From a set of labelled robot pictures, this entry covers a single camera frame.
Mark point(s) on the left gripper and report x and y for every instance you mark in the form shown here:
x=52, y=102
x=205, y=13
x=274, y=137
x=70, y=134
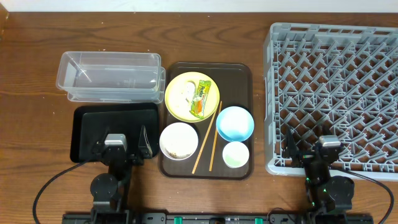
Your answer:
x=143, y=152

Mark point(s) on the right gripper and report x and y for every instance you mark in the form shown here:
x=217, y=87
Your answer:
x=310, y=156

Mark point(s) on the white bowl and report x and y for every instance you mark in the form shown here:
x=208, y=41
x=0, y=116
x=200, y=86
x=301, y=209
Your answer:
x=178, y=141

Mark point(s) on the yellow plate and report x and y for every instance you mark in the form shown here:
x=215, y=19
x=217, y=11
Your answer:
x=175, y=100

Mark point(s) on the small white green cup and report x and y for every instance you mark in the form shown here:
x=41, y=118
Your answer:
x=235, y=154

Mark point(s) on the light blue bowl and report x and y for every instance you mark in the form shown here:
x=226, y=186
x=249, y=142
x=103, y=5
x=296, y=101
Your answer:
x=235, y=123

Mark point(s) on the green orange snack wrapper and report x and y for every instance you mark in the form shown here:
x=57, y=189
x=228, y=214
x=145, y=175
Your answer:
x=199, y=99

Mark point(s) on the white tissue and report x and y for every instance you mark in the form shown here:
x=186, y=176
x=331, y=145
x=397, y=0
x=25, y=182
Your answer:
x=189, y=92

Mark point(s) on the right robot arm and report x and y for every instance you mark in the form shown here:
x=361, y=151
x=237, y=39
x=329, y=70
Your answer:
x=329, y=195

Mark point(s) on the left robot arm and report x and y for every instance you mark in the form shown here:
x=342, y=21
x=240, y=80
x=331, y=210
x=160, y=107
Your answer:
x=110, y=190

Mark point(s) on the grey dishwasher rack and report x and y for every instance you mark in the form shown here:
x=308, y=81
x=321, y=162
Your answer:
x=343, y=77

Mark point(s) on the black tray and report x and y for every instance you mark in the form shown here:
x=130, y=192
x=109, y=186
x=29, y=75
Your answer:
x=89, y=123

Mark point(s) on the lower clear plastic bin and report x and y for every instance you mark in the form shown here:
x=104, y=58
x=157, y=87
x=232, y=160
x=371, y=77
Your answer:
x=159, y=97

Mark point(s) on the clear plastic bin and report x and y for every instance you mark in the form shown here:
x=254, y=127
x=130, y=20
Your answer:
x=159, y=97
x=106, y=71

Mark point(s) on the upper clear plastic bin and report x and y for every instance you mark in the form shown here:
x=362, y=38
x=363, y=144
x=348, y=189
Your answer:
x=106, y=71

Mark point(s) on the left wooden chopstick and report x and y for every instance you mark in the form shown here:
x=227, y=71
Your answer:
x=203, y=143

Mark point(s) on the wooden chopstick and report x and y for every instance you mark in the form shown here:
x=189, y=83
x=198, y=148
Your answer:
x=214, y=141
x=203, y=143

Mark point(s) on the dark brown serving tray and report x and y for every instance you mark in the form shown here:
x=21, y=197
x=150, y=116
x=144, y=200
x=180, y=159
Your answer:
x=235, y=85

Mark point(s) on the right wooden chopstick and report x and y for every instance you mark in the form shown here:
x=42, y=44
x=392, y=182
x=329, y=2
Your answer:
x=214, y=141

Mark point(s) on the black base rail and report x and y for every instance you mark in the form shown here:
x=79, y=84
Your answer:
x=161, y=218

